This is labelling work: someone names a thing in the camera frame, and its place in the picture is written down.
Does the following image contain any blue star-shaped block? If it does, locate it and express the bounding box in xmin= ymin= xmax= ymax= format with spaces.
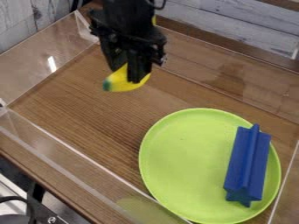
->
xmin=223 ymin=124 xmax=271 ymax=207

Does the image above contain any black metal table stand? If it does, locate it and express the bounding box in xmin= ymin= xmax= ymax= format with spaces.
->
xmin=0 ymin=157 xmax=70 ymax=224

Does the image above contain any clear acrylic corner bracket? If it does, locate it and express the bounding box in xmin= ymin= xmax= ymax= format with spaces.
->
xmin=74 ymin=10 xmax=99 ymax=44

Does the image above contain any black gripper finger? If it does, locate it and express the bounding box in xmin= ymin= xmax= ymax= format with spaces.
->
xmin=99 ymin=37 xmax=127 ymax=71
xmin=127 ymin=50 xmax=152 ymax=84

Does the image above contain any black cable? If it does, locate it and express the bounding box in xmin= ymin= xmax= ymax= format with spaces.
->
xmin=0 ymin=195 xmax=40 ymax=224

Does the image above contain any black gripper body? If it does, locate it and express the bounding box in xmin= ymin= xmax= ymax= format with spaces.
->
xmin=88 ymin=0 xmax=167 ymax=66

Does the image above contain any yellow toy banana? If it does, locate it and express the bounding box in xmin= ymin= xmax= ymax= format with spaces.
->
xmin=103 ymin=65 xmax=151 ymax=92

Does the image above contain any yellow labelled tin can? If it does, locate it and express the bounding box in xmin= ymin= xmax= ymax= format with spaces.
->
xmin=152 ymin=14 xmax=156 ymax=26

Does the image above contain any green round plate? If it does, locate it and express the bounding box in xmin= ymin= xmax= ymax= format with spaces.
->
xmin=139 ymin=108 xmax=282 ymax=224

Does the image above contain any clear acrylic enclosure wall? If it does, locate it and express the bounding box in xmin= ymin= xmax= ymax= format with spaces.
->
xmin=0 ymin=13 xmax=299 ymax=224

